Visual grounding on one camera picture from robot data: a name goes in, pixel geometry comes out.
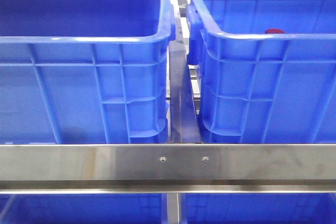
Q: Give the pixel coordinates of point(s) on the red push button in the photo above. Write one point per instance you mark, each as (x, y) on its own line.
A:
(274, 31)

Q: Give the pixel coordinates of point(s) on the blue bin with buttons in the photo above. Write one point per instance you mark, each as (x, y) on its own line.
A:
(84, 71)

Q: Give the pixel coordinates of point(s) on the blue target bin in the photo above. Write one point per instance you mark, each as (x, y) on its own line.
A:
(259, 88)

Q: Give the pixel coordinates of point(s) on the lower right blue bin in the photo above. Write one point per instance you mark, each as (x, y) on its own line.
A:
(259, 208)

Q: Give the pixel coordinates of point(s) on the lower left blue bin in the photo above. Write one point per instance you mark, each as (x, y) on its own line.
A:
(86, 208)

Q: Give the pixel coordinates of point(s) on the steel centre divider rail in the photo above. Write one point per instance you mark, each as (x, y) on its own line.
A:
(184, 126)

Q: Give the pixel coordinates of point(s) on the steel front rail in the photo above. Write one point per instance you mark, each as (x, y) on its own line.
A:
(167, 168)

